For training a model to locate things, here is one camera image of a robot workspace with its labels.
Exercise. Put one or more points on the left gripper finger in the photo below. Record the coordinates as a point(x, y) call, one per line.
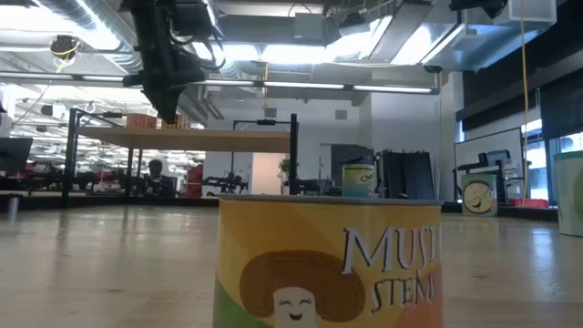
point(182, 82)
point(155, 84)

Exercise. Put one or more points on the short orange pink can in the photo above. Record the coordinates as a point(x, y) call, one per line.
point(141, 121)

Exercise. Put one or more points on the tall blue yellow can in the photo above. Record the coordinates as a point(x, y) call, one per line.
point(359, 182)

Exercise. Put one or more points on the white can green red print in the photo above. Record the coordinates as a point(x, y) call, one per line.
point(569, 196)

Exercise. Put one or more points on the black background robot arm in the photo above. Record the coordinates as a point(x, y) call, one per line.
point(228, 184)

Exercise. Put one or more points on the person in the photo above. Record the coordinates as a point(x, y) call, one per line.
point(157, 169)

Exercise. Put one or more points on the black round ceiling device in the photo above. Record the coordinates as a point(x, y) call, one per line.
point(64, 45)

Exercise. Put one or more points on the red cabinet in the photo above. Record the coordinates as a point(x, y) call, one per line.
point(195, 182)

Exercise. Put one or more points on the long linear ceiling light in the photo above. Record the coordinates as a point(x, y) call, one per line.
point(300, 85)

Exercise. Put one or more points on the green potted plant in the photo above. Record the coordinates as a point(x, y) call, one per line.
point(286, 166)

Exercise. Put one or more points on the background robot workstations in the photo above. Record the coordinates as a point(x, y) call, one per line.
point(45, 175)

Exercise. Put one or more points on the whiteboard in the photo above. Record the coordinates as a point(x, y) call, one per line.
point(473, 150)

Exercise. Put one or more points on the black robot workstation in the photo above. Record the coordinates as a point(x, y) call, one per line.
point(494, 158)

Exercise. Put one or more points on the dark computer monitor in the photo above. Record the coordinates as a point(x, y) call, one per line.
point(13, 155)

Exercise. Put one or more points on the black folding panel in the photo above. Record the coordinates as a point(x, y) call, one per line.
point(405, 175)

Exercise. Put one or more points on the red flat object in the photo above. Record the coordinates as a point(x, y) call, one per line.
point(528, 203)

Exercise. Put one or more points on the rectangular silver ceiling duct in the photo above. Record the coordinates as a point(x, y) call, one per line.
point(483, 45)

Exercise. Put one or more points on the wooden shelf black frame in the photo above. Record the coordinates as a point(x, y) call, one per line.
point(182, 139)

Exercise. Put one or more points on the black background camera stand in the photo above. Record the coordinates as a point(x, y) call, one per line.
point(266, 122)

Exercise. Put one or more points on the dark wall monitor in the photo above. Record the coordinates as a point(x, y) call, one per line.
point(346, 154)

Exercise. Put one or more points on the grey metal post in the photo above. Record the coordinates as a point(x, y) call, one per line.
point(13, 209)

